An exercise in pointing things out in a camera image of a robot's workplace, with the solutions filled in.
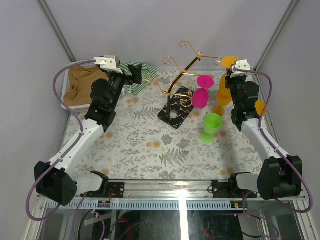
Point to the gold wine glass rack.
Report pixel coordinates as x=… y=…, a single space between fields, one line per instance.
x=180 y=104

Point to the green plastic wine glass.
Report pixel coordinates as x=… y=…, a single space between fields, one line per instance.
x=211 y=125

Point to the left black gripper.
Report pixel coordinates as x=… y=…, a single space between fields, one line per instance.
x=130 y=79

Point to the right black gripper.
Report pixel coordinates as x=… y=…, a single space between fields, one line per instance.
x=229 y=79

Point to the brown cloth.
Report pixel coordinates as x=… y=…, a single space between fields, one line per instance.
x=80 y=88

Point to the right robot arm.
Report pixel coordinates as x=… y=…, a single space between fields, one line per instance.
x=278 y=176

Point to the white plastic basket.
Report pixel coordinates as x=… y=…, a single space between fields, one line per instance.
x=66 y=84

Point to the orange wine glass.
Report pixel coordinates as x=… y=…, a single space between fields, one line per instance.
x=223 y=97
x=259 y=106

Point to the aluminium front rail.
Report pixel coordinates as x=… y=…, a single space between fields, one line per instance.
x=160 y=190

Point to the pink plastic wine glass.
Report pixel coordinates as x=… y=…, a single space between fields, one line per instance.
x=200 y=97

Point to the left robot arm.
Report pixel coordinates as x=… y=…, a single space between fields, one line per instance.
x=56 y=179

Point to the green striped cloth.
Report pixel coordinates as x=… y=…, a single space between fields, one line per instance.
x=148 y=74

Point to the floral table mat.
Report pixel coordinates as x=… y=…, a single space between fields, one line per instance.
x=138 y=145

